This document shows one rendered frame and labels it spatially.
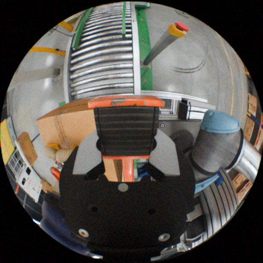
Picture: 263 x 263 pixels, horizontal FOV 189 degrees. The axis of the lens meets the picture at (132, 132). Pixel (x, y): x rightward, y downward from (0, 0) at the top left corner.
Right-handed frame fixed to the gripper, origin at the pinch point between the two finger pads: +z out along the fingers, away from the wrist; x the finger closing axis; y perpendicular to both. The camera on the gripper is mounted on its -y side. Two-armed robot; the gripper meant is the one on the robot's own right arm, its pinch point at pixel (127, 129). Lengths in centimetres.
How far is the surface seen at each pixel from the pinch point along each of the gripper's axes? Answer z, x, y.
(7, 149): -40, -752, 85
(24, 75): 33, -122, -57
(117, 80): 71, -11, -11
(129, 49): 66, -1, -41
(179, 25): 17.2, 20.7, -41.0
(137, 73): 61, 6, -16
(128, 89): 71, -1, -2
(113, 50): 66, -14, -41
